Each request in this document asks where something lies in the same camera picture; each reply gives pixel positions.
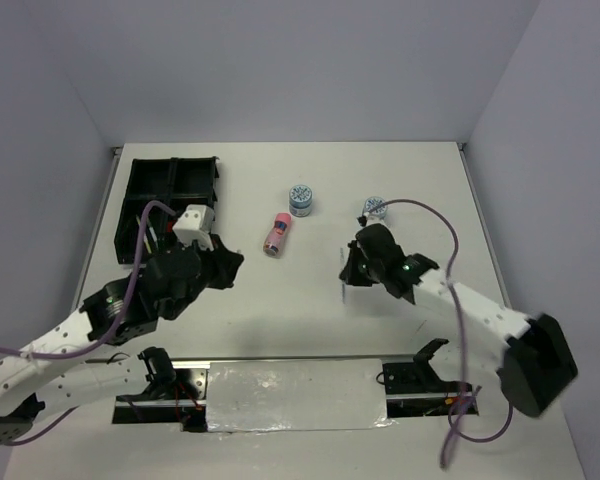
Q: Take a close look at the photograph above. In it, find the blue-lidded jar left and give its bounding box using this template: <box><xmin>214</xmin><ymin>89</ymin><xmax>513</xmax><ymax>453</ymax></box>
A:
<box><xmin>288</xmin><ymin>184</ymin><xmax>313</xmax><ymax>218</ymax></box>

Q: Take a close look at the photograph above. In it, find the pink-capped clear tube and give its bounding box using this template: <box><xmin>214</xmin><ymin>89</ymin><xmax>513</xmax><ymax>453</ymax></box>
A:
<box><xmin>263</xmin><ymin>213</ymin><xmax>292</xmax><ymax>258</ymax></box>

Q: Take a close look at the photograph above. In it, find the black four-compartment organizer tray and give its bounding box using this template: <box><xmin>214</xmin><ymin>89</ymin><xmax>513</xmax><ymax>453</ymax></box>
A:
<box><xmin>114</xmin><ymin>157</ymin><xmax>219</xmax><ymax>265</ymax></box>

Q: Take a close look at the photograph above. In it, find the blue-lidded jar right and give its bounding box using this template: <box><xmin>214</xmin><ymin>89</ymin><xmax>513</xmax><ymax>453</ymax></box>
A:
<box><xmin>362</xmin><ymin>196</ymin><xmax>388</xmax><ymax>220</ymax></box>

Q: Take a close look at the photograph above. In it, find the yellow pen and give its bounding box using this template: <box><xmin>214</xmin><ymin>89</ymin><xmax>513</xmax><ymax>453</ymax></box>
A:
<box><xmin>135</xmin><ymin>215</ymin><xmax>153</xmax><ymax>255</ymax></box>

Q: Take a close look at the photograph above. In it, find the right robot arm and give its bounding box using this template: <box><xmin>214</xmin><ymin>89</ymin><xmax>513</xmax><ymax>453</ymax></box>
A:
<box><xmin>339</xmin><ymin>223</ymin><xmax>578</xmax><ymax>418</ymax></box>

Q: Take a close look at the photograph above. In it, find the blue-lidded jar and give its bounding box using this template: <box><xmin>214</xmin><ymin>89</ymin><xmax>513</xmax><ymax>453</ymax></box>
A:
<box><xmin>362</xmin><ymin>196</ymin><xmax>388</xmax><ymax>220</ymax></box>
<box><xmin>288</xmin><ymin>184</ymin><xmax>313</xmax><ymax>218</ymax></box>

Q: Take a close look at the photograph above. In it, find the purple cable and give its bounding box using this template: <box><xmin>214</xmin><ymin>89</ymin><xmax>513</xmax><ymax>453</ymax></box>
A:
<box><xmin>0</xmin><ymin>200</ymin><xmax>179</xmax><ymax>446</ymax></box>
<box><xmin>357</xmin><ymin>198</ymin><xmax>513</xmax><ymax>471</ymax></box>

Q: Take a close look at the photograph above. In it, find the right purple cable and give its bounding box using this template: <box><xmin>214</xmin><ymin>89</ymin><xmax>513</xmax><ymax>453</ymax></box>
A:
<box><xmin>357</xmin><ymin>198</ymin><xmax>513</xmax><ymax>471</ymax></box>

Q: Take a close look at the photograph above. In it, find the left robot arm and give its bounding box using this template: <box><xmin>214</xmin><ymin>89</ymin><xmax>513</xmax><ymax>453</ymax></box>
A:
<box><xmin>0</xmin><ymin>235</ymin><xmax>244</xmax><ymax>446</ymax></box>

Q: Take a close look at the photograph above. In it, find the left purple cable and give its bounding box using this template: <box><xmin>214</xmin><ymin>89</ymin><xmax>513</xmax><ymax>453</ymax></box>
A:
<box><xmin>0</xmin><ymin>200</ymin><xmax>179</xmax><ymax>446</ymax></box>

